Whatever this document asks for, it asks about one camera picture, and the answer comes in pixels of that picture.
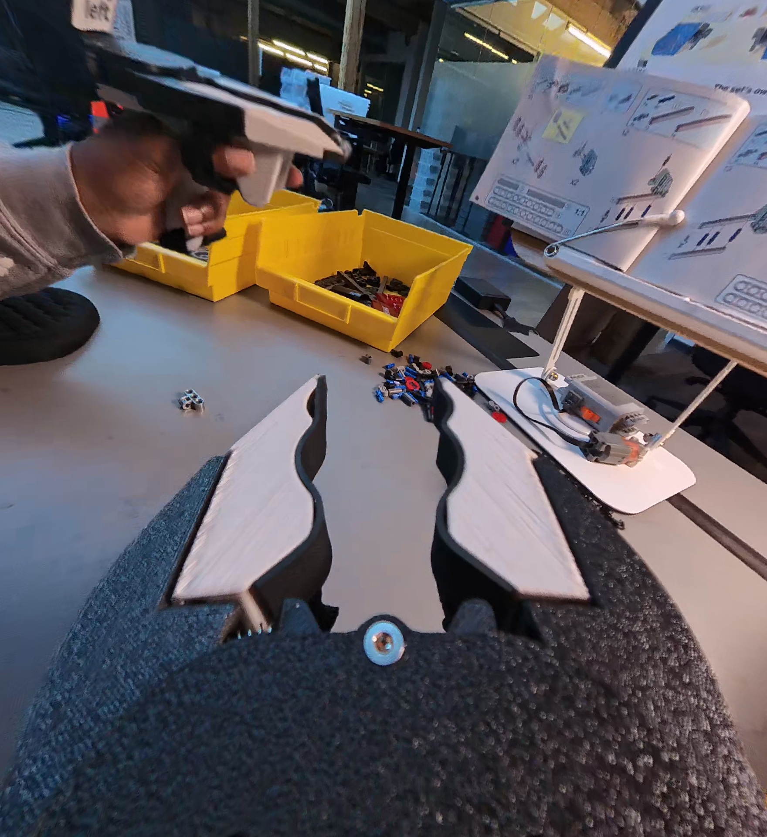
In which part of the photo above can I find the black round cushion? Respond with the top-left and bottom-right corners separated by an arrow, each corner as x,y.
0,288 -> 101,367

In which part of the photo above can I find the stack of white boxes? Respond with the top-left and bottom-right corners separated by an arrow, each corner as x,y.
279,65 -> 371,120

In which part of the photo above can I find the person's left forearm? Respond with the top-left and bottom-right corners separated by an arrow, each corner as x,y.
0,134 -> 136,315

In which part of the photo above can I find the building instruction booklet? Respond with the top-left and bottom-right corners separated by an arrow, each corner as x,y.
470,55 -> 767,341

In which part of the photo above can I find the pile of black pins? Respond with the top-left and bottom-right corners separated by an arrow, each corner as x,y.
580,490 -> 626,531

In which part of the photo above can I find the printed task sheet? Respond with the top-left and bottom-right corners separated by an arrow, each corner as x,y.
609,0 -> 767,125

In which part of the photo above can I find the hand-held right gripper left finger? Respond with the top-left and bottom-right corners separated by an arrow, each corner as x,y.
171,374 -> 333,632

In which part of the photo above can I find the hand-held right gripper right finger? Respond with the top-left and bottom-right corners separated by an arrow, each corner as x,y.
431,378 -> 592,602

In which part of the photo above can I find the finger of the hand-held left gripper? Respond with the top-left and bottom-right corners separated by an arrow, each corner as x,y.
243,101 -> 353,163

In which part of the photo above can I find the pile of black brick parts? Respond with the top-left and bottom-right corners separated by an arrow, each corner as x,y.
313,262 -> 412,318

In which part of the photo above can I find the grey motor brick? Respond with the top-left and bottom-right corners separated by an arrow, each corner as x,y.
557,374 -> 665,466

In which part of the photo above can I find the grey desk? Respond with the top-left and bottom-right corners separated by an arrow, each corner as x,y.
0,262 -> 767,818

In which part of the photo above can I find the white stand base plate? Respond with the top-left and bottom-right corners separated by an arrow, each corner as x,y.
474,367 -> 697,516

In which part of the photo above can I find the person's left hand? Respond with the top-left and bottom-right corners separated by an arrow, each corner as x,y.
70,118 -> 257,256

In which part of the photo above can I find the black motor cable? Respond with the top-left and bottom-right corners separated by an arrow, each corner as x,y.
513,376 -> 590,446

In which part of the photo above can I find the wooden stand board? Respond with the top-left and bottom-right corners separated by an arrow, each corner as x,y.
511,225 -> 620,276

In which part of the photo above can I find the black power adapter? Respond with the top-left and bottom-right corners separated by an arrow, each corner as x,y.
454,276 -> 535,334

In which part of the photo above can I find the background wooden table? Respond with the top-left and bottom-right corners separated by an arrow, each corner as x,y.
331,110 -> 453,220

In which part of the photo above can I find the pile of mixed brick parts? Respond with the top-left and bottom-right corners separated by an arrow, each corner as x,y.
359,350 -> 509,422

